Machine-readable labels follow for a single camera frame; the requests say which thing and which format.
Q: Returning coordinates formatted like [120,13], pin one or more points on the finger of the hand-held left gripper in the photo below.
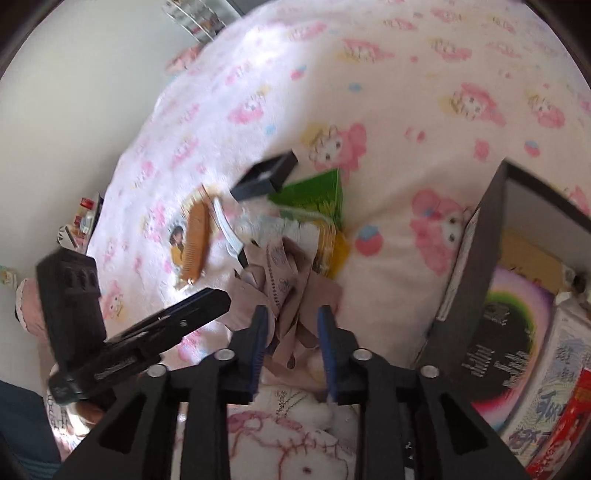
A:
[184,314]

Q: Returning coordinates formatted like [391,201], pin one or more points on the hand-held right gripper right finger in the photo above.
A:
[325,339]

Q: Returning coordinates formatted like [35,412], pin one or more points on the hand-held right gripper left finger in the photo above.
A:
[258,334]

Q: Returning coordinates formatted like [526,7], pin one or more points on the beige patterned strip bundle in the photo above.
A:
[286,277]

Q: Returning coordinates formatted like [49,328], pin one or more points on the rainbow screen protector box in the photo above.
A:
[503,332]

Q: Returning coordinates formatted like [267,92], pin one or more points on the black cardboard box container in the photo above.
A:
[485,240]

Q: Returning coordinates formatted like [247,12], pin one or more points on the red photo print packet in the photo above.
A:
[563,424]

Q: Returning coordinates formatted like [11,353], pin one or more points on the cartoon figure charm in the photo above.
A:
[177,247]

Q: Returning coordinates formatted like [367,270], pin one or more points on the wooden comb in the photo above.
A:
[196,240]

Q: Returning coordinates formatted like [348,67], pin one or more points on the cluttered side shelf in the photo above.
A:
[83,221]

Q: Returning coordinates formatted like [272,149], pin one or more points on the white plush with pink stitching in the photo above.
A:
[277,443]

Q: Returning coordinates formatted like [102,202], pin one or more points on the person's dark blue trousers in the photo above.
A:
[23,434]

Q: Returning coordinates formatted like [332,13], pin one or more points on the green and yellow snack packet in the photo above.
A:
[314,198]

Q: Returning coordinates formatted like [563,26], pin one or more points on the small black square box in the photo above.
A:
[265,177]

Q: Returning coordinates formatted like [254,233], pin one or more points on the brown kraft flat box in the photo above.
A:
[521,254]

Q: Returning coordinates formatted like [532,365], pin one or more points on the cartoon print clear pouch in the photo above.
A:
[563,360]

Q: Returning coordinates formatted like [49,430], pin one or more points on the pink cartoon printed blanket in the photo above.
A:
[323,92]

